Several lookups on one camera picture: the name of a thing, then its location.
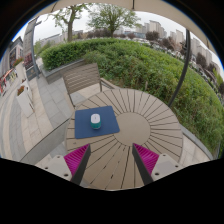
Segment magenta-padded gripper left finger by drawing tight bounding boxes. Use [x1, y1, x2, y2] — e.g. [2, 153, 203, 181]
[41, 143, 92, 186]

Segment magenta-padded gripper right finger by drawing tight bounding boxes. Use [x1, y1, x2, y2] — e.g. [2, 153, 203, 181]
[131, 142, 185, 186]

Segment white and teal computer mouse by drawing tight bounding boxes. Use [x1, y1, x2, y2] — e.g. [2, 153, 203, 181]
[90, 113, 102, 130]

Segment blue rectangular mouse pad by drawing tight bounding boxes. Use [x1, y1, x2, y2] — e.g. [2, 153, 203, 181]
[74, 105, 121, 140]

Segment white planter with orange flowers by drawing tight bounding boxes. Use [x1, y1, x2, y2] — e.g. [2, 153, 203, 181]
[15, 84, 35, 118]

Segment brown slatted outdoor chair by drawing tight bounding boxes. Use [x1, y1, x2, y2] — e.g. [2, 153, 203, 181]
[62, 62, 116, 108]

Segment dark curved parasol pole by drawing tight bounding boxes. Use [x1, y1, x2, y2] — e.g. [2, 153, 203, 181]
[167, 29, 192, 108]

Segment white planter with red flowers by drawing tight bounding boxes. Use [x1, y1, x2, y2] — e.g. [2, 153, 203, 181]
[13, 58, 28, 84]

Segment grey shopfront building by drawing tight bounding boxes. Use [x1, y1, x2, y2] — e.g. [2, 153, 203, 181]
[0, 35, 24, 98]

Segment tall grey pylon sign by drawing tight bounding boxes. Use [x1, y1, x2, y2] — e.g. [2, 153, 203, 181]
[22, 18, 43, 81]

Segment sparse-leaved tree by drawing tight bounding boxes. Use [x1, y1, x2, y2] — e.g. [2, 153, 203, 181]
[49, 3, 93, 43]

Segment distant high-rise buildings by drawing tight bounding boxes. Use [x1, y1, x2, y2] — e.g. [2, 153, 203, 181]
[143, 19, 221, 68]

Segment round leafy green tree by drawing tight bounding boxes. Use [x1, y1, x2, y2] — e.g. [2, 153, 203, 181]
[87, 3, 143, 38]

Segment beige parasol canopy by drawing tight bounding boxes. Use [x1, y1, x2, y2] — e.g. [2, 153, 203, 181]
[33, 0, 214, 54]

